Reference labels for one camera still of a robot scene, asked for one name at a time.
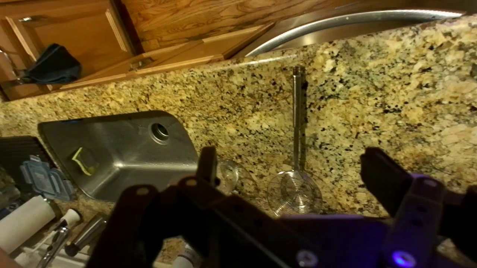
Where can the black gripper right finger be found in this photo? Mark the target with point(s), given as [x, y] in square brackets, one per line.
[422, 213]

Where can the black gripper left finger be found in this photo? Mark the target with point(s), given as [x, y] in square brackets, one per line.
[169, 223]

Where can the small clear glass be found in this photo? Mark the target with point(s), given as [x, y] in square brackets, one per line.
[228, 176]

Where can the chrome kitchen faucet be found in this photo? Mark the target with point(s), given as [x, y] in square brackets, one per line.
[87, 232]

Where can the stainless steel sink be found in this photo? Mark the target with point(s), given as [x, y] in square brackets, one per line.
[124, 153]

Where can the blue dish cloth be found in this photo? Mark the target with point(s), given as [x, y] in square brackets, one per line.
[45, 179]

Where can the white paper towel roll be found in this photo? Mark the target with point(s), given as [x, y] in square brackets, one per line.
[24, 223]

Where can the dark hanging towel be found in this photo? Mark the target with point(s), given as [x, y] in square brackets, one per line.
[53, 64]

